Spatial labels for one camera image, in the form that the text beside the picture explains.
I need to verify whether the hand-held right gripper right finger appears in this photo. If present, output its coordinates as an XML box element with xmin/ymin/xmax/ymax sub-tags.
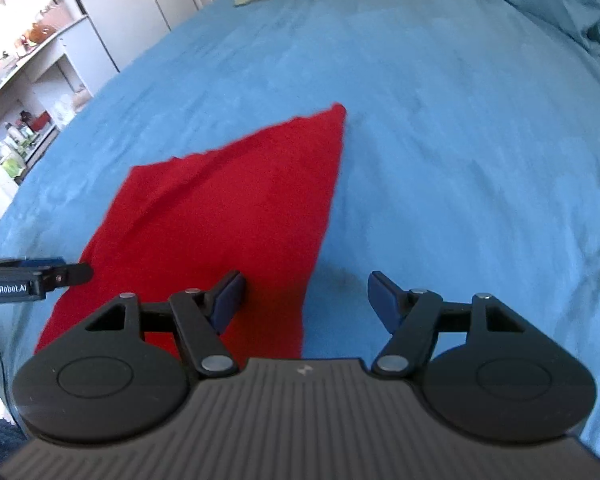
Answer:
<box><xmin>367</xmin><ymin>270</ymin><xmax>526</xmax><ymax>377</ymax></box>

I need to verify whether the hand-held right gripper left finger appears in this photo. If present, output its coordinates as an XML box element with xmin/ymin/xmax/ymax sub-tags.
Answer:
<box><xmin>85</xmin><ymin>270</ymin><xmax>247</xmax><ymax>377</ymax></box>

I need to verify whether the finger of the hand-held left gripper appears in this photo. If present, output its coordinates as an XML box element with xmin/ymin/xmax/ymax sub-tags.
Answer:
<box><xmin>22</xmin><ymin>257</ymin><xmax>94</xmax><ymax>293</ymax></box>

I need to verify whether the red knit sweater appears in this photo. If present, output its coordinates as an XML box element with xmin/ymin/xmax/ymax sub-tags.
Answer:
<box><xmin>35</xmin><ymin>102</ymin><xmax>348</xmax><ymax>361</ymax></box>

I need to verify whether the blue fluffy rug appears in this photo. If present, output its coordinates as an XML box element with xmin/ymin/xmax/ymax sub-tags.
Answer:
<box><xmin>0</xmin><ymin>407</ymin><xmax>29</xmax><ymax>467</ymax></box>

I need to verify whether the white shelf unit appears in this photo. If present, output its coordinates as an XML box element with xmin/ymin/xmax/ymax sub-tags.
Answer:
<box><xmin>0</xmin><ymin>14</ymin><xmax>122</xmax><ymax>197</ymax></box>

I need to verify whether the brown teddy bear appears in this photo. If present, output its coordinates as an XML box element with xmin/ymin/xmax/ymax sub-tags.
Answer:
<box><xmin>27</xmin><ymin>22</ymin><xmax>57</xmax><ymax>45</ymax></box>

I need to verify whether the white and grey wardrobe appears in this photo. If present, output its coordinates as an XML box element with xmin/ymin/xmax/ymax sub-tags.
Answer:
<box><xmin>57</xmin><ymin>0</ymin><xmax>204</xmax><ymax>74</ymax></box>

